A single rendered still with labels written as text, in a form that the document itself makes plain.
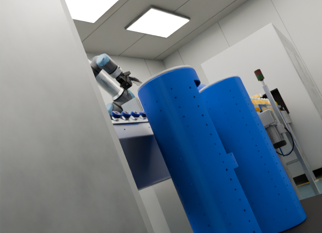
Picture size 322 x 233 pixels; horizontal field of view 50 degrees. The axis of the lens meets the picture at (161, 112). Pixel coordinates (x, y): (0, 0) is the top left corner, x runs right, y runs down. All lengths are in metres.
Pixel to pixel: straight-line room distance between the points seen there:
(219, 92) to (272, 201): 0.65
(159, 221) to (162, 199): 0.18
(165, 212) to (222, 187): 1.68
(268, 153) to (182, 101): 0.75
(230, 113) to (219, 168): 0.64
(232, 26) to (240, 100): 5.66
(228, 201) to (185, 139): 0.29
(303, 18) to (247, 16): 1.08
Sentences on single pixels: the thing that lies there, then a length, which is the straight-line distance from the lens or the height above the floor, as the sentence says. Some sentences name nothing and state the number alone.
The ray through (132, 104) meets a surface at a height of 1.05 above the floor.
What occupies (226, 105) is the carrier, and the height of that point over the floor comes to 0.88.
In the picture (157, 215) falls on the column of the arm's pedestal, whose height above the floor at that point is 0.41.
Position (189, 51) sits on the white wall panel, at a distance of 8.02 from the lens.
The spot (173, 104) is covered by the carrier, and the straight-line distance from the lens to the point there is 1.41.
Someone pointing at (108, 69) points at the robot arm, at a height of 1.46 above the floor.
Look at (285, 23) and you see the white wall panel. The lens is 7.22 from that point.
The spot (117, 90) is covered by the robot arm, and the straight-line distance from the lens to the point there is 3.13.
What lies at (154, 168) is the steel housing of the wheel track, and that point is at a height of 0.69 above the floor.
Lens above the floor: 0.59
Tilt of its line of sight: 12 degrees up
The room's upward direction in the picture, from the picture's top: 23 degrees counter-clockwise
